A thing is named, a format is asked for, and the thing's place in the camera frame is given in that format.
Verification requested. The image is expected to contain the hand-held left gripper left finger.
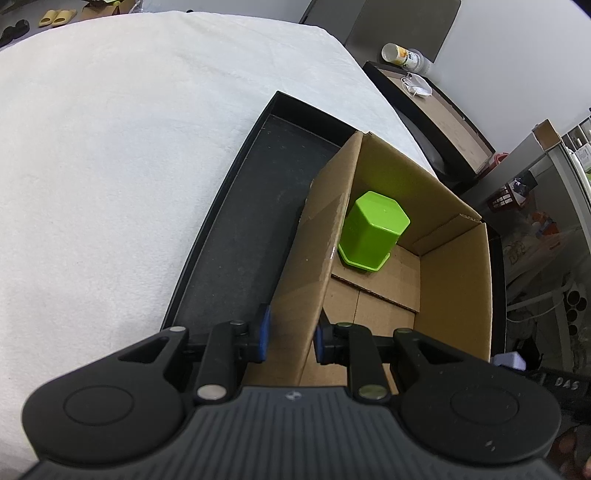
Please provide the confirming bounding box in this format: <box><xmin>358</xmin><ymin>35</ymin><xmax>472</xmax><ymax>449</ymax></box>
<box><xmin>117</xmin><ymin>304</ymin><xmax>274</xmax><ymax>407</ymax></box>

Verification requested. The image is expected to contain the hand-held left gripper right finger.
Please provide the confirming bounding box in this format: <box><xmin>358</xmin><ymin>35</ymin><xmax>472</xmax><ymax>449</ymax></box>
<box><xmin>314</xmin><ymin>310</ymin><xmax>469</xmax><ymax>403</ymax></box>

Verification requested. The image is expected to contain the brown cardboard box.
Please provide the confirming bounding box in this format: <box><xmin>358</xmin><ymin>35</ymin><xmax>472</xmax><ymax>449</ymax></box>
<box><xmin>242</xmin><ymin>130</ymin><xmax>492</xmax><ymax>388</ymax></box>

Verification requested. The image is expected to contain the lavender toy house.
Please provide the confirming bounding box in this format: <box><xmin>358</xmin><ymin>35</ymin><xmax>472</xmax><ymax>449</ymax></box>
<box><xmin>492</xmin><ymin>352</ymin><xmax>527</xmax><ymax>372</ymax></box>

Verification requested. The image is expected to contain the person's right hand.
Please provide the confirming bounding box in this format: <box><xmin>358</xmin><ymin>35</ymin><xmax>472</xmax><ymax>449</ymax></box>
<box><xmin>554</xmin><ymin>431</ymin><xmax>581</xmax><ymax>469</ymax></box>

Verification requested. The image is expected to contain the black shallow tray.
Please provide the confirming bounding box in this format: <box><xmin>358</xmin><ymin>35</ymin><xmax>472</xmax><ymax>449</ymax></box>
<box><xmin>159</xmin><ymin>90</ymin><xmax>509</xmax><ymax>365</ymax></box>

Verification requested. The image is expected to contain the green hexagonal plastic cup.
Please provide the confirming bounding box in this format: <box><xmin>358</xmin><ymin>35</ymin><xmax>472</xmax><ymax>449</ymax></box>
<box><xmin>337</xmin><ymin>191</ymin><xmax>411</xmax><ymax>273</ymax></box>

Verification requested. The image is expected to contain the grey metal desk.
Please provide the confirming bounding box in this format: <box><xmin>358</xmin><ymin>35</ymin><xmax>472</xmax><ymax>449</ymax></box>
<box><xmin>471</xmin><ymin>119</ymin><xmax>591</xmax><ymax>370</ymax></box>

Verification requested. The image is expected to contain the black-framed brown board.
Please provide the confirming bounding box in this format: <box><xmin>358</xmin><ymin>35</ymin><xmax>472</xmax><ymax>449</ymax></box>
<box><xmin>362</xmin><ymin>60</ymin><xmax>496</xmax><ymax>190</ymax></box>

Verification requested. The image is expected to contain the white face mask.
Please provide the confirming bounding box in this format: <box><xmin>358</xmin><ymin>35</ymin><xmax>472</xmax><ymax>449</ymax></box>
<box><xmin>400</xmin><ymin>72</ymin><xmax>434</xmax><ymax>99</ymax></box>

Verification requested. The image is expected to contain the white yellow-print paper cup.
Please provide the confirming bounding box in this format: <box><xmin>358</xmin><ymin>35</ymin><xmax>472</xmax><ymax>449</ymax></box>
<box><xmin>381</xmin><ymin>43</ymin><xmax>419</xmax><ymax>70</ymax></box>

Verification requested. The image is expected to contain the clear plastic cup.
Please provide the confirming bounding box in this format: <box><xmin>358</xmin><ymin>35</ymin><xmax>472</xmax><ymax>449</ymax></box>
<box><xmin>406</xmin><ymin>48</ymin><xmax>435</xmax><ymax>75</ymax></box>

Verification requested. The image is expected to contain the small open cardboard box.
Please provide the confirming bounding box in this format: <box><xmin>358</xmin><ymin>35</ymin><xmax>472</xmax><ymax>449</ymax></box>
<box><xmin>81</xmin><ymin>0</ymin><xmax>137</xmax><ymax>22</ymax></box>

